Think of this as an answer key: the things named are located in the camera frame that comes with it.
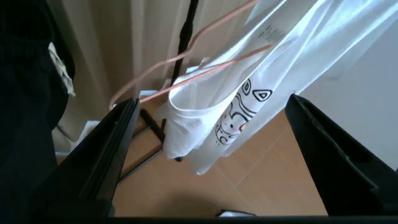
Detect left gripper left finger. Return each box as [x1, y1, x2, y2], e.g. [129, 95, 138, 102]
[30, 97, 141, 218]

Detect pink clothes hanger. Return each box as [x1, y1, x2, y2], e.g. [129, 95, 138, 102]
[108, 0, 273, 110]

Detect black clothes rack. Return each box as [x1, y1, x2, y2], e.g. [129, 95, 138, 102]
[118, 0, 200, 183]

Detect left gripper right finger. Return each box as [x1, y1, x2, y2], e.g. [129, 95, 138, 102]
[284, 93, 398, 217]

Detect white garment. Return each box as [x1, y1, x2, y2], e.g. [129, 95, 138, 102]
[163, 0, 398, 175]

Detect beige curtain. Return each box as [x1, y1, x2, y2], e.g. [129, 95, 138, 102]
[46, 0, 259, 153]

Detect black shorts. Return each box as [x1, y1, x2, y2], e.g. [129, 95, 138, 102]
[0, 0, 76, 218]

